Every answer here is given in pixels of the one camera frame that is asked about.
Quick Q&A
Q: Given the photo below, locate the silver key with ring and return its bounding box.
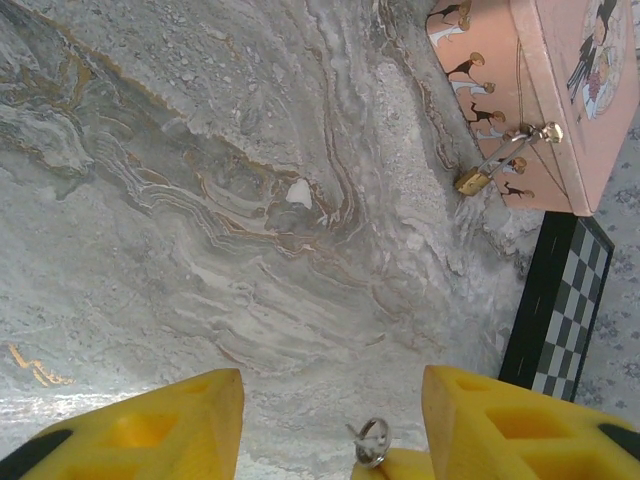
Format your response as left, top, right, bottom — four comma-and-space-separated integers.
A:
346, 417, 392, 469

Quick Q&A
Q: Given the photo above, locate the pink cartoon couple box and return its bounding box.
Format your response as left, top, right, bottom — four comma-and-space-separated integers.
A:
425, 0, 640, 217

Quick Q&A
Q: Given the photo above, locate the brass padlock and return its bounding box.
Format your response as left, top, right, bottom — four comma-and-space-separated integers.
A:
453, 127, 534, 197

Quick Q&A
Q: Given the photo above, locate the black white chessboard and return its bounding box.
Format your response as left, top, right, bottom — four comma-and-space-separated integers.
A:
498, 210, 615, 404

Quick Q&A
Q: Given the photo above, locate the metal box latch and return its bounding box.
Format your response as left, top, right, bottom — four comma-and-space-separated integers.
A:
502, 121, 565, 147

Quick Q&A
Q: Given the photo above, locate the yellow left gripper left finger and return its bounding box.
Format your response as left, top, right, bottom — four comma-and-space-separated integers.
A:
0, 368, 246, 480

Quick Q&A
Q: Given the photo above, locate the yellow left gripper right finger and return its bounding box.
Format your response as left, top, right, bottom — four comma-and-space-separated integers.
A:
422, 364, 640, 480

